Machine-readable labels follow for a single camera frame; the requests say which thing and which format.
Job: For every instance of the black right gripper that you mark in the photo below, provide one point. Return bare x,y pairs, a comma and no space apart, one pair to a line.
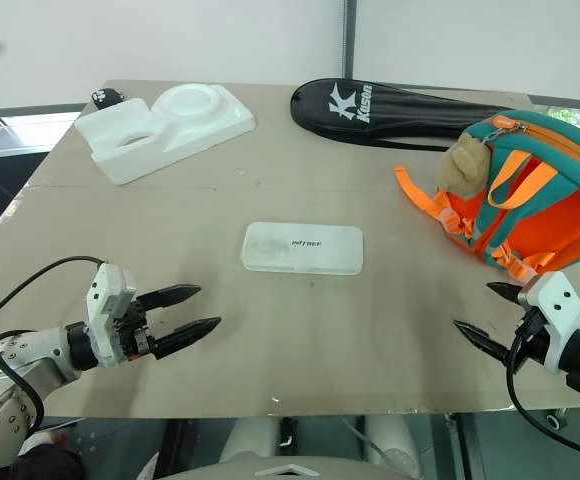
534,347

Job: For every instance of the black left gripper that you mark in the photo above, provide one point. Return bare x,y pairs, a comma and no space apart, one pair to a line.
132,332

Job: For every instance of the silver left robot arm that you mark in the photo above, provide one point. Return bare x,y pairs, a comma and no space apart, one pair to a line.
35,346

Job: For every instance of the white plastic box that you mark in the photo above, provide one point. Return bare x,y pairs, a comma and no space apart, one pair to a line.
315,256

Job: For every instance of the teal and orange backpack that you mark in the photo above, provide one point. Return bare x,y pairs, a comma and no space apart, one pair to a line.
545,150

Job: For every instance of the grey caster wheel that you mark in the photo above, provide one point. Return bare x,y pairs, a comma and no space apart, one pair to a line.
555,420

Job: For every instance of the beige plush bear charm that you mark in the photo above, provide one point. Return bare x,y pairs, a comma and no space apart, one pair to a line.
463,161

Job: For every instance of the white rounded robot leg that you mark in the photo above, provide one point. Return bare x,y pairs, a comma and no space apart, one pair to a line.
392,442

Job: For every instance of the white foam packaging tray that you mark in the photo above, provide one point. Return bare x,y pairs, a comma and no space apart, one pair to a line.
120,161

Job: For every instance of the black Kason racket cover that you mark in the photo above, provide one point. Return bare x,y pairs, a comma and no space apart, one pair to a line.
395,116

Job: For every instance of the small black paw-print item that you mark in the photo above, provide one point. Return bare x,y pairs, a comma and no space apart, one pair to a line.
110,96

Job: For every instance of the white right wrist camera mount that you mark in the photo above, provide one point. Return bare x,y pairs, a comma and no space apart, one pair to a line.
560,305

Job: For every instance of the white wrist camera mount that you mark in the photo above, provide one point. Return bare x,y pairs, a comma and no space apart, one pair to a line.
560,305
103,295

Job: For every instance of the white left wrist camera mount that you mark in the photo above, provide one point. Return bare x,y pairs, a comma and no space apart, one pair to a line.
103,295

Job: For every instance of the dark vertical window post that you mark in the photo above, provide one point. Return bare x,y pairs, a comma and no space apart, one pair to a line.
349,40

